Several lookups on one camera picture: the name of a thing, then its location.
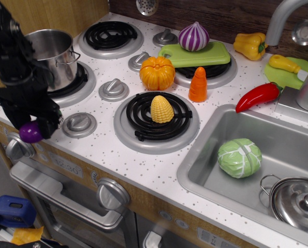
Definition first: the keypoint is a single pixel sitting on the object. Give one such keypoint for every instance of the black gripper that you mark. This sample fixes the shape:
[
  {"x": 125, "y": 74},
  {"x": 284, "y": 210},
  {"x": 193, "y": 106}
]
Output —
[{"x": 22, "y": 98}]

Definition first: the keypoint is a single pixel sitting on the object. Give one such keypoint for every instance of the purple toy eggplant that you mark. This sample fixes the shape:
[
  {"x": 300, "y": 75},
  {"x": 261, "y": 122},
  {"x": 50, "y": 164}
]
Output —
[{"x": 30, "y": 132}]

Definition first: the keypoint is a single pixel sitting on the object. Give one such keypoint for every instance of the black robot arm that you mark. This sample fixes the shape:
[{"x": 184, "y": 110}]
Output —
[{"x": 16, "y": 51}]

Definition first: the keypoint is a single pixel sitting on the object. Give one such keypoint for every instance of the tall steel pot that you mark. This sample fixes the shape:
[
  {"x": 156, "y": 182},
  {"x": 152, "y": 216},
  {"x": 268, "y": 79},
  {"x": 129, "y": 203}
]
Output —
[{"x": 53, "y": 49}]

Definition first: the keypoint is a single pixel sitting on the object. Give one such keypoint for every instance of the steel pot with lid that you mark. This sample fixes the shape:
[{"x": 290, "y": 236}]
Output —
[{"x": 288, "y": 199}]

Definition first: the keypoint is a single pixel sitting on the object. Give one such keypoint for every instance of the silver knob front left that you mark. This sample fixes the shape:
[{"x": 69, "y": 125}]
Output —
[{"x": 79, "y": 125}]

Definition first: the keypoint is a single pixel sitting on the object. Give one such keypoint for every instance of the silver knob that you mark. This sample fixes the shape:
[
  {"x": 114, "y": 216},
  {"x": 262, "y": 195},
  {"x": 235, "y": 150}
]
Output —
[
  {"x": 79, "y": 125},
  {"x": 113, "y": 91},
  {"x": 135, "y": 62},
  {"x": 165, "y": 37}
]

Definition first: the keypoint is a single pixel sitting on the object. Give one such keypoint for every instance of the silver oven dial left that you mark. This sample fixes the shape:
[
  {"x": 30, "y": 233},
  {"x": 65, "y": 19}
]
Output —
[{"x": 17, "y": 149}]

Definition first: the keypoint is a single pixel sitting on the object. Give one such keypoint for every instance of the silver oven dial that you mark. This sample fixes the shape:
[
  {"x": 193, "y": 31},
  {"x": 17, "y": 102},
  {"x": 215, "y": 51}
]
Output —
[
  {"x": 111, "y": 195},
  {"x": 17, "y": 149}
]

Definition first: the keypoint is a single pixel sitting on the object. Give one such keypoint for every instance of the front left black burner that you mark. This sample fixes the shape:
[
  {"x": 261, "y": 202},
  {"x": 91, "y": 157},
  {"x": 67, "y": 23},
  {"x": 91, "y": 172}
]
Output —
[{"x": 80, "y": 88}]

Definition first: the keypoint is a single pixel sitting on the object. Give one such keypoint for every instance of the black burner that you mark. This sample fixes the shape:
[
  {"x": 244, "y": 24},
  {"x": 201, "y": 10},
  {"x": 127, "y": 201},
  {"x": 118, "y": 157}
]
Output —
[
  {"x": 80, "y": 88},
  {"x": 216, "y": 75},
  {"x": 110, "y": 40},
  {"x": 135, "y": 128}
]

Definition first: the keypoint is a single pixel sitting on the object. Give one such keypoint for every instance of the silver knob centre left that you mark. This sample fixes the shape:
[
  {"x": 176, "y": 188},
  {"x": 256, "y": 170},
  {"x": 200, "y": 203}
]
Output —
[{"x": 113, "y": 91}]

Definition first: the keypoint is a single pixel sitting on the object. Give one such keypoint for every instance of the front right black burner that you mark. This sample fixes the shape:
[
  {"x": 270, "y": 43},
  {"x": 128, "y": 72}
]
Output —
[{"x": 135, "y": 128}]

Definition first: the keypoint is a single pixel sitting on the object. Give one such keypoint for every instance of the silver oven dial right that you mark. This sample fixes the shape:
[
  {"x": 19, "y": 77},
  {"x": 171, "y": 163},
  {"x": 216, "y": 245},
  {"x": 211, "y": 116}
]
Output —
[{"x": 111, "y": 195}]

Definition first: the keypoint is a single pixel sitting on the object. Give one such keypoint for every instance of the blue plastic object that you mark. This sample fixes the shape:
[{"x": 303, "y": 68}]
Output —
[{"x": 16, "y": 212}]

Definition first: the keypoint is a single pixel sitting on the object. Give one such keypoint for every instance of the back left black burner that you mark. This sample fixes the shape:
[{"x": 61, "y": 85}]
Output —
[{"x": 110, "y": 40}]

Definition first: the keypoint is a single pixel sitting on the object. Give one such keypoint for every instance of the yellow cloth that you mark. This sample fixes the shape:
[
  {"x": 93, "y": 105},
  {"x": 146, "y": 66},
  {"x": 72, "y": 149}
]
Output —
[{"x": 26, "y": 235}]

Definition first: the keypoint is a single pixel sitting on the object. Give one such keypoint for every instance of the yellow toy corn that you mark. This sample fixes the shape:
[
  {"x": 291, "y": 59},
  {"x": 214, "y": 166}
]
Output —
[{"x": 161, "y": 110}]

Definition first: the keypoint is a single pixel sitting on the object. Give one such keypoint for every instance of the orange toy pumpkin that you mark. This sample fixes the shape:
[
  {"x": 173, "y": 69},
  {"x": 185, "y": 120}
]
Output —
[{"x": 157, "y": 73}]

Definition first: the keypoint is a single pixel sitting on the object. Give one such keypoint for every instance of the silver knob back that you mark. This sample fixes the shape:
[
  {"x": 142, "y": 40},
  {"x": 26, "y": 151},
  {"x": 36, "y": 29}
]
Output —
[{"x": 165, "y": 37}]

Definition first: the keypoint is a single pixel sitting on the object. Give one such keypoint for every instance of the orange toy carrot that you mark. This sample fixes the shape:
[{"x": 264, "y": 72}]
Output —
[{"x": 198, "y": 86}]

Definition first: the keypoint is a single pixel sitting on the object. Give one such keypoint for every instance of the hanging perforated steel spoon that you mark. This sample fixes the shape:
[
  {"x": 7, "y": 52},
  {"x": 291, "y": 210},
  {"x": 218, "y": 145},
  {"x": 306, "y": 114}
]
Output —
[{"x": 147, "y": 7}]

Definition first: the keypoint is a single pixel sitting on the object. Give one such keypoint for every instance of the purple striped toy onion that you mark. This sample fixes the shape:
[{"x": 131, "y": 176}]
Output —
[{"x": 193, "y": 37}]

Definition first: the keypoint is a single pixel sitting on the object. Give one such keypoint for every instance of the back right black burner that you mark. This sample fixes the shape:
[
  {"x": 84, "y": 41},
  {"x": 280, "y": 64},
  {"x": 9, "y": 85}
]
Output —
[{"x": 216, "y": 75}]

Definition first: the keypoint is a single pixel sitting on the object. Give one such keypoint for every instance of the green cutting board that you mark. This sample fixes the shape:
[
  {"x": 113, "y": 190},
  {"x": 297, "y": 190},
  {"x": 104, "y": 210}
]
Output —
[{"x": 215, "y": 53}]

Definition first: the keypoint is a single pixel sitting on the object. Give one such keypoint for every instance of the green toy cabbage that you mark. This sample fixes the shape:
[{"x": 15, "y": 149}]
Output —
[{"x": 240, "y": 158}]

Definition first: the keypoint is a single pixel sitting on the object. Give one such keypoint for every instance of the yellow toy bell pepper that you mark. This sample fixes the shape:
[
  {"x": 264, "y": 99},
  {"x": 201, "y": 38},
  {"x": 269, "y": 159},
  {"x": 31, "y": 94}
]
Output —
[{"x": 252, "y": 46}]

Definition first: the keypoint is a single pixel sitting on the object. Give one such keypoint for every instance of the red toy chili pepper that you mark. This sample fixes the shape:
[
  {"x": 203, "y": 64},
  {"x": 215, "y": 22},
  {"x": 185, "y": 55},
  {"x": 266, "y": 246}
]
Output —
[{"x": 258, "y": 95}]

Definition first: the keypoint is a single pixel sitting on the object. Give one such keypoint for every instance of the light green plate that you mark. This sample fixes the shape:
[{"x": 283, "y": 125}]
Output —
[{"x": 285, "y": 78}]

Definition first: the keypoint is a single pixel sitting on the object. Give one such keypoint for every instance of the silver sink basin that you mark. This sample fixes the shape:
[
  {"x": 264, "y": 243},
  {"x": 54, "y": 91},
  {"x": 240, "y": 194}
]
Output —
[{"x": 284, "y": 148}]

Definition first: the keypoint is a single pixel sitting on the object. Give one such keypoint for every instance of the silver faucet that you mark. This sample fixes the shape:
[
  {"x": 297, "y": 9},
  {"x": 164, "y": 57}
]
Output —
[{"x": 274, "y": 32}]

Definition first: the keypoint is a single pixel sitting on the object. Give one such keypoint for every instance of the silver oven door handle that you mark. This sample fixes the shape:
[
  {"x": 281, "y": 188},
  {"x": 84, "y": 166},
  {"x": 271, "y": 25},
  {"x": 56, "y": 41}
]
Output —
[{"x": 50, "y": 190}]

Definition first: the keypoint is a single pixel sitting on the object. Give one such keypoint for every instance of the silver dishwasher handle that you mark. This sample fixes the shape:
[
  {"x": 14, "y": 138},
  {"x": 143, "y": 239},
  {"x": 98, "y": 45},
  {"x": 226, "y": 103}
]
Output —
[{"x": 152, "y": 240}]

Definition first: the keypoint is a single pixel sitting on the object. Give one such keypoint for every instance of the yellow handled toy knife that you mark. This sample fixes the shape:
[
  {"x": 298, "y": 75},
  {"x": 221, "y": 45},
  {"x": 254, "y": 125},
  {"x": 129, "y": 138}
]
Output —
[{"x": 283, "y": 63}]

